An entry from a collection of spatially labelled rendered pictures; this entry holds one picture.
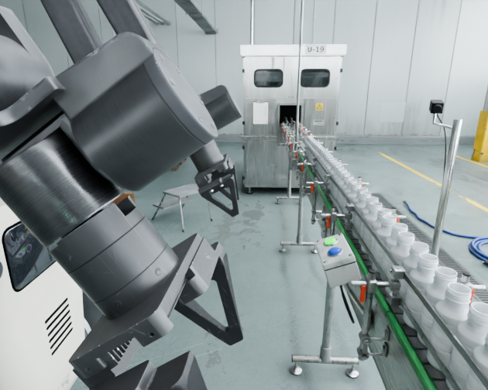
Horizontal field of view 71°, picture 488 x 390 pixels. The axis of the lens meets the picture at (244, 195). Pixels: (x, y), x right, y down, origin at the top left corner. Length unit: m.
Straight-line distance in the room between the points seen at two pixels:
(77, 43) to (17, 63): 0.46
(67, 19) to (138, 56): 0.52
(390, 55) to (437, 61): 1.30
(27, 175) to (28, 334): 0.37
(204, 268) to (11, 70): 0.16
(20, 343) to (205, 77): 10.24
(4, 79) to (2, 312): 0.34
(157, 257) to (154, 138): 0.08
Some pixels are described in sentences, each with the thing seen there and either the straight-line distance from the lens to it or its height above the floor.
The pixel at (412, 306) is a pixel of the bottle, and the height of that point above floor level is 1.06.
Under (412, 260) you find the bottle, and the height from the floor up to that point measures 1.13.
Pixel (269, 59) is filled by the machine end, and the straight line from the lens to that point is 4.96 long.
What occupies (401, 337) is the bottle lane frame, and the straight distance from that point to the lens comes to 0.85.
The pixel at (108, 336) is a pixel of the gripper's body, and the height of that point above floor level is 1.37.
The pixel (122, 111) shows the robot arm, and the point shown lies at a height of 1.49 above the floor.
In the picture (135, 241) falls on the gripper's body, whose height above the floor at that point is 1.41.
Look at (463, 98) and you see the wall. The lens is 11.88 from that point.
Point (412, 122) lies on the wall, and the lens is 11.34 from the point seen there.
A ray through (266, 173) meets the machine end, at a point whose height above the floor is 0.33.
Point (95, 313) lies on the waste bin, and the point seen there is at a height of 0.18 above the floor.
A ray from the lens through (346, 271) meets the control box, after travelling 0.88.
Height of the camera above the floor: 1.50
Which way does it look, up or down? 17 degrees down
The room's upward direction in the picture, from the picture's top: straight up
